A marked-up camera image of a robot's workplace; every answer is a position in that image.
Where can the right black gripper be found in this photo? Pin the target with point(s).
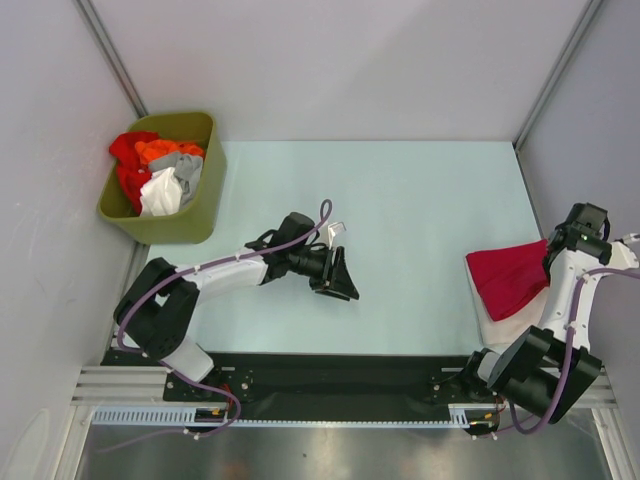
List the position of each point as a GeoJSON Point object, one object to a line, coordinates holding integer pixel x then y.
{"type": "Point", "coordinates": [546, 261]}

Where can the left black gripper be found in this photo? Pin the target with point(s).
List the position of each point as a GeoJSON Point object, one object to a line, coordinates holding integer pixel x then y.
{"type": "Point", "coordinates": [333, 279]}

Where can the crimson red t shirt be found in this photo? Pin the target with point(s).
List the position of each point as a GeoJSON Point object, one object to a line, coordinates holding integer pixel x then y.
{"type": "Point", "coordinates": [508, 279]}

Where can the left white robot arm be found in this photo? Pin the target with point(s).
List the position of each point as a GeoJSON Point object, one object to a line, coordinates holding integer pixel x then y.
{"type": "Point", "coordinates": [156, 311]}

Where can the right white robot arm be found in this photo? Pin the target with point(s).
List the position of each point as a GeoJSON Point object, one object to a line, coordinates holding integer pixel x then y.
{"type": "Point", "coordinates": [574, 277]}

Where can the folded white t shirt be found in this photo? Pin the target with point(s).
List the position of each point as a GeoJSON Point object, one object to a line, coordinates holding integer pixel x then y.
{"type": "Point", "coordinates": [499, 335]}

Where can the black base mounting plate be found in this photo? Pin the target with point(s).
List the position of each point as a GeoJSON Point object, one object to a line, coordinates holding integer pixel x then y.
{"type": "Point", "coordinates": [364, 385]}

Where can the grey t shirt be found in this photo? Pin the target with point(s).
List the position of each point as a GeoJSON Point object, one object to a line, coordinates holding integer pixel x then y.
{"type": "Point", "coordinates": [188, 170]}

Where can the white t shirt in bin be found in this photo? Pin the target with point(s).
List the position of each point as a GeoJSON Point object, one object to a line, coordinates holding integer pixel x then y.
{"type": "Point", "coordinates": [161, 195]}

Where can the orange t shirt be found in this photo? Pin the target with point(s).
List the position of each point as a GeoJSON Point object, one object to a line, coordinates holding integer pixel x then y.
{"type": "Point", "coordinates": [155, 149]}

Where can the bright red t shirt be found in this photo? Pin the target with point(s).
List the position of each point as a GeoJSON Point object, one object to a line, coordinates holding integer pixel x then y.
{"type": "Point", "coordinates": [131, 173]}

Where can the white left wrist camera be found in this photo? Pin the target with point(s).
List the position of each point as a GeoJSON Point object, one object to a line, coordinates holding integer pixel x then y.
{"type": "Point", "coordinates": [335, 231]}

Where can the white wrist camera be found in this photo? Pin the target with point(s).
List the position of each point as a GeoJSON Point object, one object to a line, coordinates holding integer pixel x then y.
{"type": "Point", "coordinates": [622, 257]}
{"type": "Point", "coordinates": [335, 231]}

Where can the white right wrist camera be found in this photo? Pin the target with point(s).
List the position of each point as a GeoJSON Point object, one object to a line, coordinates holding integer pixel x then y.
{"type": "Point", "coordinates": [622, 257]}

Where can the right aluminium frame rail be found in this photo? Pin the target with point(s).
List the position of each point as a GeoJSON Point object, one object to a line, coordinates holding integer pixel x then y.
{"type": "Point", "coordinates": [599, 395]}

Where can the aluminium frame rail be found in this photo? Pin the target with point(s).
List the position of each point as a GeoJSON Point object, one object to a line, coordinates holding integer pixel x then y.
{"type": "Point", "coordinates": [599, 395]}
{"type": "Point", "coordinates": [119, 386]}

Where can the white slotted cable duct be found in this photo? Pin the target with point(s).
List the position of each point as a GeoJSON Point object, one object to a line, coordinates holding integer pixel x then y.
{"type": "Point", "coordinates": [452, 416]}

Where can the right corner aluminium post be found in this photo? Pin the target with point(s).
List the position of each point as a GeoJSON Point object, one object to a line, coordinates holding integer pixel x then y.
{"type": "Point", "coordinates": [568, 52]}

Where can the corner aluminium post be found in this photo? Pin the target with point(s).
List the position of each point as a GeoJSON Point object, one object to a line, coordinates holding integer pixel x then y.
{"type": "Point", "coordinates": [108, 49]}
{"type": "Point", "coordinates": [568, 52]}

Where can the left aluminium frame rail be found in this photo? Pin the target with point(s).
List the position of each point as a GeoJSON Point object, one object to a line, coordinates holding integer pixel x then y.
{"type": "Point", "coordinates": [119, 386]}

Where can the left corner aluminium post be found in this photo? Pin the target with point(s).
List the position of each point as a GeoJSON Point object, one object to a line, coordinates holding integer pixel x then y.
{"type": "Point", "coordinates": [108, 49]}

